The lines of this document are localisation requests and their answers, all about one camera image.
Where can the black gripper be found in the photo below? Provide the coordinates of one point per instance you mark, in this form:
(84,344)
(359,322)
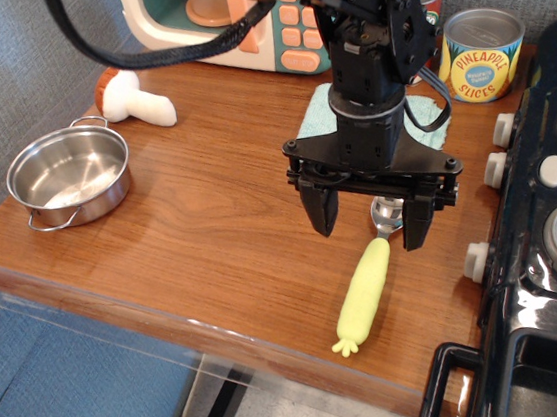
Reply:
(371,153)

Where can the stainless steel pot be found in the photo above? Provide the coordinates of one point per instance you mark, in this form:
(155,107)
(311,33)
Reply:
(71,176)

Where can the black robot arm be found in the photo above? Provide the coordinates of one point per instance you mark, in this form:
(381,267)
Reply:
(375,47)

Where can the light blue folded cloth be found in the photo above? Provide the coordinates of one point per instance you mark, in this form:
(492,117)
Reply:
(320,120)

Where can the white stove knob lower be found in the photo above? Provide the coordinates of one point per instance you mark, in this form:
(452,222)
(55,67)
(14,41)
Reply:
(475,261)

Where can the white stove knob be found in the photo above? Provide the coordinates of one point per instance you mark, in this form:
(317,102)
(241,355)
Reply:
(495,169)
(475,261)
(502,133)

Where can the white stove knob middle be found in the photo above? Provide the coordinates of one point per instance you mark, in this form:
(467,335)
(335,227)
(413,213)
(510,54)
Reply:
(495,169)

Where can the white stove knob upper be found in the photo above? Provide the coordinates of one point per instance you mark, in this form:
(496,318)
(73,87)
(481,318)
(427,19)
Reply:
(502,133)

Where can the pineapple slices can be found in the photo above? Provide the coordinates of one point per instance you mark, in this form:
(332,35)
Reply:
(480,53)

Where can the black toy stove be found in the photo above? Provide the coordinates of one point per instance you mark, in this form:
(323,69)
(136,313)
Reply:
(514,370)

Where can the tomato sauce can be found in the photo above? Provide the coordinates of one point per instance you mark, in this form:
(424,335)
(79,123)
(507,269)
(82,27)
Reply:
(433,10)

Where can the plush mushroom toy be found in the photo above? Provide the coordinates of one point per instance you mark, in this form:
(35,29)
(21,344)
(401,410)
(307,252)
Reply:
(118,96)

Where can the toy microwave oven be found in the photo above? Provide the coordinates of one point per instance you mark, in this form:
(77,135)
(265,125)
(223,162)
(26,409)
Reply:
(286,40)

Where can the spoon with yellow handle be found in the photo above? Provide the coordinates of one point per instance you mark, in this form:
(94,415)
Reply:
(363,295)

